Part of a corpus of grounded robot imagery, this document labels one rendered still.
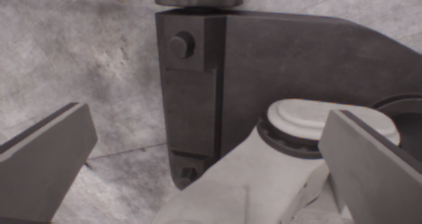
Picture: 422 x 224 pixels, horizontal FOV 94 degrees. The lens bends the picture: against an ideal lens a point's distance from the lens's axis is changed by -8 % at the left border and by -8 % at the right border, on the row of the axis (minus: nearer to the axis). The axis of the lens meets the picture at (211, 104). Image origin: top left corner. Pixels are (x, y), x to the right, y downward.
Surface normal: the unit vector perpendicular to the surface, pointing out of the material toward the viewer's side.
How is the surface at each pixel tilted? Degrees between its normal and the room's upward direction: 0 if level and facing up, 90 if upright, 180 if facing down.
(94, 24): 0
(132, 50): 0
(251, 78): 0
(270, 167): 90
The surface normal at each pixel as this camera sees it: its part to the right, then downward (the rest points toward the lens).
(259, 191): 0.02, -0.88
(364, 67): -0.22, 0.47
